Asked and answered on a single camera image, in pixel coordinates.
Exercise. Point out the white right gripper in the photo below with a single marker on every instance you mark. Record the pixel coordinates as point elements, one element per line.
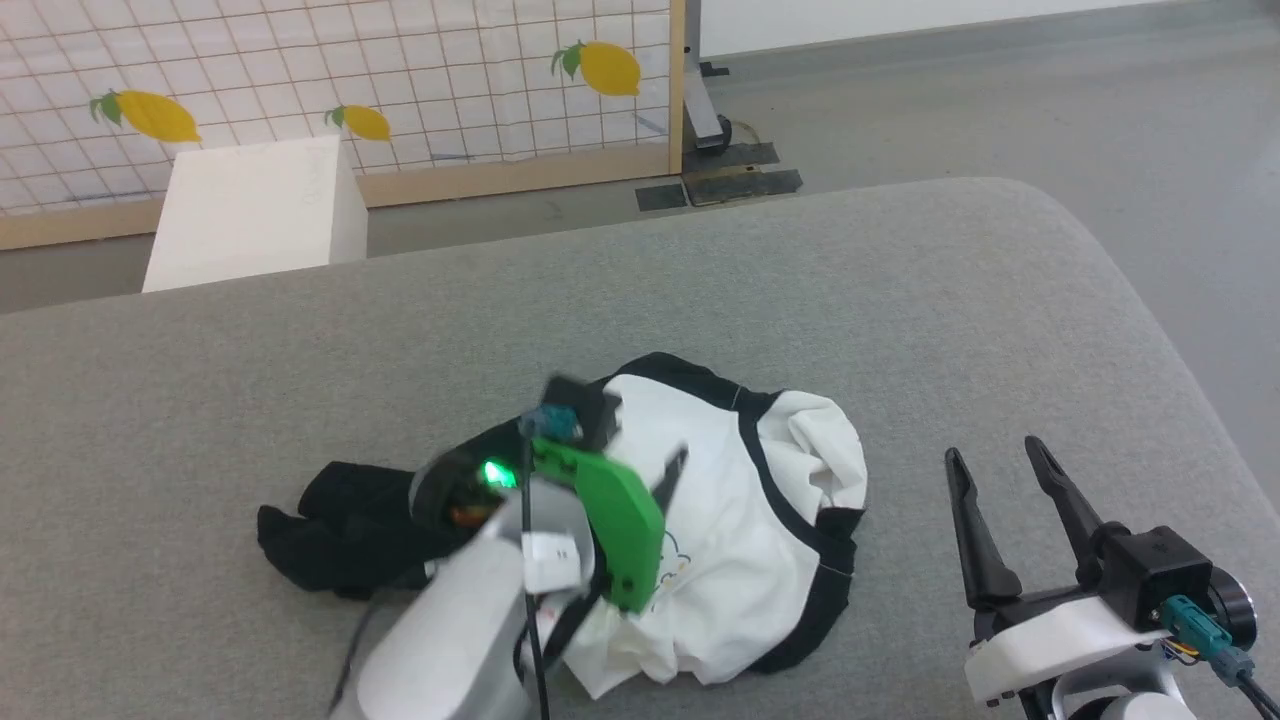
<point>1050,640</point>

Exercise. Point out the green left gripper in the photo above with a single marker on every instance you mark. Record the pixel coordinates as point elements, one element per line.
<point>620,520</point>

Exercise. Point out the white garment with black trim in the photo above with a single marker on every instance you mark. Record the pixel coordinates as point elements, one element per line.
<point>730,560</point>

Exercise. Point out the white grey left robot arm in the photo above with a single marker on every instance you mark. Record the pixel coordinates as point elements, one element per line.
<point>450,630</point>

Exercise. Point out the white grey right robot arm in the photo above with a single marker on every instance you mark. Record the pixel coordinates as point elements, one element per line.
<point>1110,700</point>

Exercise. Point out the small black floor plate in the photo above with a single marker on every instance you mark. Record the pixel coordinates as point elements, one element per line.
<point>661,197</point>

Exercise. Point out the long black floor plate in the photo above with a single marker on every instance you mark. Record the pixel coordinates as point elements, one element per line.
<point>745,182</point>

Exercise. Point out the grey metal stand leg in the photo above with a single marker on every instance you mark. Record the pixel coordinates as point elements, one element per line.
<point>705,100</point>

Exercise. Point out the lemon print partition screen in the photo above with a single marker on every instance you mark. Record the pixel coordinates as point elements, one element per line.
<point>430,70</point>

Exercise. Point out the white box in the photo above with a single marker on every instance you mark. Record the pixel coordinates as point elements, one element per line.
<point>255,215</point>

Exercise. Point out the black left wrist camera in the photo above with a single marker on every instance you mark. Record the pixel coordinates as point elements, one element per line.
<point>590,405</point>

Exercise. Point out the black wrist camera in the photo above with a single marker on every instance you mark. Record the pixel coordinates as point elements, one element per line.
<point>1155,575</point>
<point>590,405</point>

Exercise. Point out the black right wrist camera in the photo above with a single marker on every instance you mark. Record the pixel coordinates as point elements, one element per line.
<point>1155,575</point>

